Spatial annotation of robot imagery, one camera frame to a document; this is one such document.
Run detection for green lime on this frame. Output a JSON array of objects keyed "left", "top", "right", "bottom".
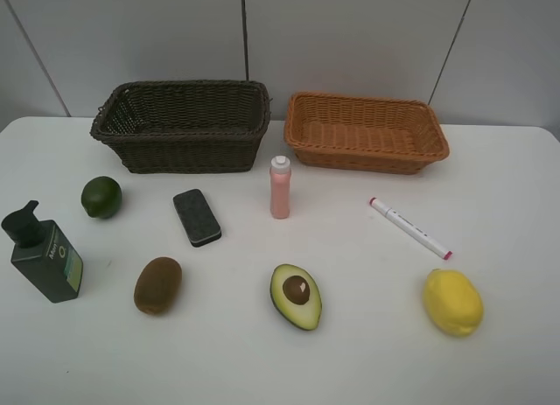
[{"left": 80, "top": 176, "right": 123, "bottom": 220}]

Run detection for orange wicker basket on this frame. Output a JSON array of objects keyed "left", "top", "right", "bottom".
[{"left": 283, "top": 92, "right": 450, "bottom": 175}]

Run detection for dark green pump bottle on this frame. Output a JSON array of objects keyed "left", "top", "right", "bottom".
[{"left": 1, "top": 200, "right": 83, "bottom": 304}]

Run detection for dark brown wicker basket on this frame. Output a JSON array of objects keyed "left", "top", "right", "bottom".
[{"left": 90, "top": 80, "right": 270, "bottom": 174}]

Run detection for yellow lemon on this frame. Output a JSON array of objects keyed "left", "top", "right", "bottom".
[{"left": 422, "top": 269, "right": 484, "bottom": 338}]

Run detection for pink bottle white cap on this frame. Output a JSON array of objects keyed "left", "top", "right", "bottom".
[{"left": 269, "top": 156, "right": 291, "bottom": 220}]

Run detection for halved avocado with pit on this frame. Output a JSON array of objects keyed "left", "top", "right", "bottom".
[{"left": 269, "top": 264, "right": 322, "bottom": 331}]

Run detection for white marker pink caps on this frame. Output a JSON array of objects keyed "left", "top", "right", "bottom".
[{"left": 368, "top": 197, "right": 452, "bottom": 261}]

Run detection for brown kiwi fruit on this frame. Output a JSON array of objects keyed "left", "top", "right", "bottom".
[{"left": 133, "top": 257, "right": 183, "bottom": 316}]

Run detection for dark grey felt eraser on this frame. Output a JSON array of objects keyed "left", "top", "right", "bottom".
[{"left": 172, "top": 189, "right": 222, "bottom": 248}]

